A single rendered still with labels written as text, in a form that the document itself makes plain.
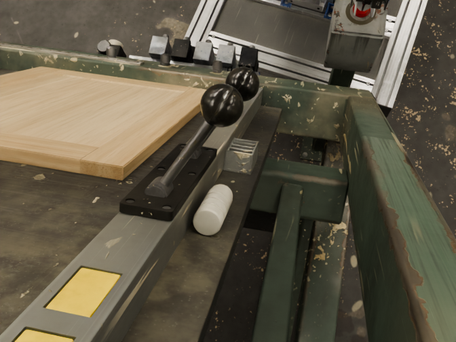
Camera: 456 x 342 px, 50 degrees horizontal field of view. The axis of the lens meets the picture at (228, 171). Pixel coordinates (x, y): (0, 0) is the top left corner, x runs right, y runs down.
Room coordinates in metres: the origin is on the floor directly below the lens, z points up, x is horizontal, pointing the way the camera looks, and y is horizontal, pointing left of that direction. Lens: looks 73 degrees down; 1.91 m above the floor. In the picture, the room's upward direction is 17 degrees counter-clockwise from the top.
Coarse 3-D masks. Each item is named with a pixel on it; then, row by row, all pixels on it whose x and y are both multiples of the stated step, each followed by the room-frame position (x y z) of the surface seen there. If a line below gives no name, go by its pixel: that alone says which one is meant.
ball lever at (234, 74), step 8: (232, 72) 0.25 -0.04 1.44; (240, 72) 0.24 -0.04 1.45; (248, 72) 0.24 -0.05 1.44; (232, 80) 0.24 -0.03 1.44; (240, 80) 0.23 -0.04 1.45; (248, 80) 0.23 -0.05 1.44; (256, 80) 0.23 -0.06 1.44; (240, 88) 0.22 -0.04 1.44; (248, 88) 0.22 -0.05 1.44; (256, 88) 0.22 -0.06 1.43; (248, 96) 0.22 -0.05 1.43; (208, 136) 0.20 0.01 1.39; (200, 144) 0.20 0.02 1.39; (200, 152) 0.19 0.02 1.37
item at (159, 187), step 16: (208, 96) 0.18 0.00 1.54; (224, 96) 0.17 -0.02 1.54; (240, 96) 0.17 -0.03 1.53; (208, 112) 0.17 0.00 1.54; (224, 112) 0.16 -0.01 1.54; (240, 112) 0.16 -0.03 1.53; (208, 128) 0.16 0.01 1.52; (192, 144) 0.15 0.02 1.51; (176, 160) 0.15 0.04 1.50; (160, 176) 0.15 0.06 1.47; (160, 192) 0.13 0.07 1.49
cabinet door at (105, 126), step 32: (0, 96) 0.49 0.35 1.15; (32, 96) 0.49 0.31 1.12; (64, 96) 0.48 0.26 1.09; (96, 96) 0.48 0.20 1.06; (128, 96) 0.48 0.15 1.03; (160, 96) 0.47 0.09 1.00; (192, 96) 0.46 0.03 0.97; (0, 128) 0.35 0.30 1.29; (32, 128) 0.34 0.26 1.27; (64, 128) 0.34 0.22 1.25; (96, 128) 0.33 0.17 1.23; (128, 128) 0.32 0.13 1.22; (160, 128) 0.31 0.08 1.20; (32, 160) 0.26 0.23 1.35; (64, 160) 0.24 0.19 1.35; (96, 160) 0.23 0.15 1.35; (128, 160) 0.23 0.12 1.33
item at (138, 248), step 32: (256, 96) 0.41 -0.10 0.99; (224, 128) 0.27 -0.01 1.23; (224, 160) 0.21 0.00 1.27; (192, 192) 0.13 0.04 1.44; (128, 224) 0.10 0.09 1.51; (160, 224) 0.09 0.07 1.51; (96, 256) 0.07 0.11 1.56; (128, 256) 0.07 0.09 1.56; (160, 256) 0.07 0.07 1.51; (128, 288) 0.04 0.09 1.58; (32, 320) 0.03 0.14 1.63; (64, 320) 0.03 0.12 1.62; (96, 320) 0.02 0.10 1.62; (128, 320) 0.02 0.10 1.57
